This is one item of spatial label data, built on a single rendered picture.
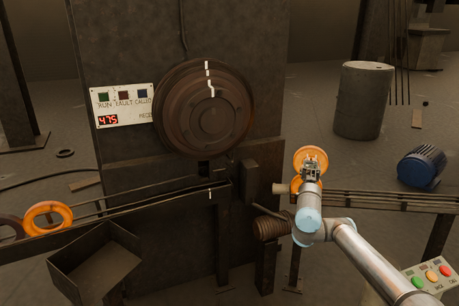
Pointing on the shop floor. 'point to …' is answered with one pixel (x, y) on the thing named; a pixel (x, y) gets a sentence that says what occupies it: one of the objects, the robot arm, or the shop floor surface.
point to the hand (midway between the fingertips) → (311, 158)
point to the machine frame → (244, 2)
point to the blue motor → (422, 167)
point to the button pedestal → (444, 283)
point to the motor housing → (269, 248)
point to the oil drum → (362, 99)
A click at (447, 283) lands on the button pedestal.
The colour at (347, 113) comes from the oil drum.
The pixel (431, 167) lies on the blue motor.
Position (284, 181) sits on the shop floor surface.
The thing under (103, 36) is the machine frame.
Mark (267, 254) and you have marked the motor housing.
